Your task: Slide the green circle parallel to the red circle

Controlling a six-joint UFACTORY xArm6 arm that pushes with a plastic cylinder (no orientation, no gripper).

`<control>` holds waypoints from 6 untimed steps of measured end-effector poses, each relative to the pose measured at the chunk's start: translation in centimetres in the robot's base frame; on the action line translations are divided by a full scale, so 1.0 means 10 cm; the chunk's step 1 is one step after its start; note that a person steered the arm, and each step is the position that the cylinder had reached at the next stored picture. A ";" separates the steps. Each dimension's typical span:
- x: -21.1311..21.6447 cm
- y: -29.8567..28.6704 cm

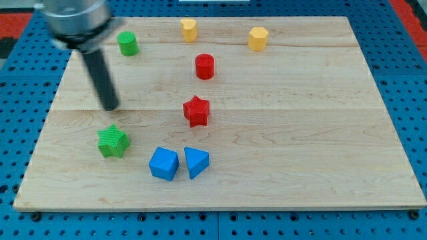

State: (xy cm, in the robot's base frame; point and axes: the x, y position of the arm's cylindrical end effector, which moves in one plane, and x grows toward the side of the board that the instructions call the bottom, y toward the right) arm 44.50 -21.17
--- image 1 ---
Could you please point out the red star block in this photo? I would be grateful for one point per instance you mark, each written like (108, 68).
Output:
(196, 111)

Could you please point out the wooden board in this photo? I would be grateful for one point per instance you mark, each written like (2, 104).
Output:
(299, 126)

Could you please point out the blue triangle block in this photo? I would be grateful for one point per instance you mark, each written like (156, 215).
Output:
(197, 161)

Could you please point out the red cylinder block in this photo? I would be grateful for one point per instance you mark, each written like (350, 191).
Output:
(204, 66)

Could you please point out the blue cube block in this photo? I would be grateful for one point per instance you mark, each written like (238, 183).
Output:
(164, 163)

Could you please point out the yellow hexagon block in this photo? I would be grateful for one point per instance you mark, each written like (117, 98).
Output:
(258, 38)

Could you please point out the yellow heart block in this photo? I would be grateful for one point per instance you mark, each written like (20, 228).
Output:
(189, 29)

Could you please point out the green star block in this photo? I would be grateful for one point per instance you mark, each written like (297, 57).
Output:
(112, 142)

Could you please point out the green cylinder block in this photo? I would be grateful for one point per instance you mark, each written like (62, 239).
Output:
(127, 43)

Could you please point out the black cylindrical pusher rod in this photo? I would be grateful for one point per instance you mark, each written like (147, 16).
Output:
(101, 79)

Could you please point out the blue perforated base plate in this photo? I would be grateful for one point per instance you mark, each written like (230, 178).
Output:
(394, 45)

